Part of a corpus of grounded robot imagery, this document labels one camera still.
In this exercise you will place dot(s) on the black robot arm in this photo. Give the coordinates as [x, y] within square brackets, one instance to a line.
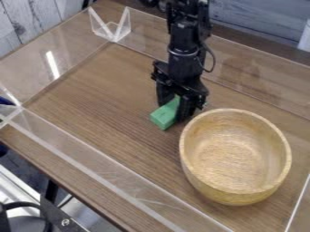
[188, 26]

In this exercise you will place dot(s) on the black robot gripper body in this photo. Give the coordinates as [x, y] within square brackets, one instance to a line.
[181, 71]

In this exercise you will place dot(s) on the clear acrylic corner bracket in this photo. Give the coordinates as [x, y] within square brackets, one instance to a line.
[111, 31]

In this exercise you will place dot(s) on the clear acrylic tray wall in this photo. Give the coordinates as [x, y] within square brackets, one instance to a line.
[77, 138]

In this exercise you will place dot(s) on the blue object at edge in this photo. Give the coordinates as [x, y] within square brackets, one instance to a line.
[5, 101]

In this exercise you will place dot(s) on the black table leg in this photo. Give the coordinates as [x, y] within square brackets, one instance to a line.
[51, 191]

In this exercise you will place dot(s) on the brown wooden bowl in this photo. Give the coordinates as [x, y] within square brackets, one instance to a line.
[235, 156]

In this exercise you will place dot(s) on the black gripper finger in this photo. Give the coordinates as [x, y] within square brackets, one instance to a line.
[188, 103]
[164, 93]

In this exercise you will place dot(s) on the green rectangular block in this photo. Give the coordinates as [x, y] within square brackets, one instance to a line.
[163, 116]

